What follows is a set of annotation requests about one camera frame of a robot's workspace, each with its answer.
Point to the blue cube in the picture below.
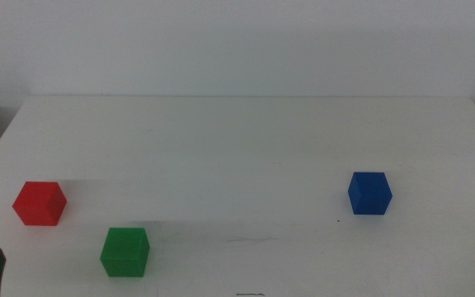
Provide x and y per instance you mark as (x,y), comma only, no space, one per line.
(371,194)

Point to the green cube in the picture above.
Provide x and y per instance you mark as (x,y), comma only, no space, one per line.
(124,253)

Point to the red cube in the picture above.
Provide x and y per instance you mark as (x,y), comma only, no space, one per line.
(35,204)

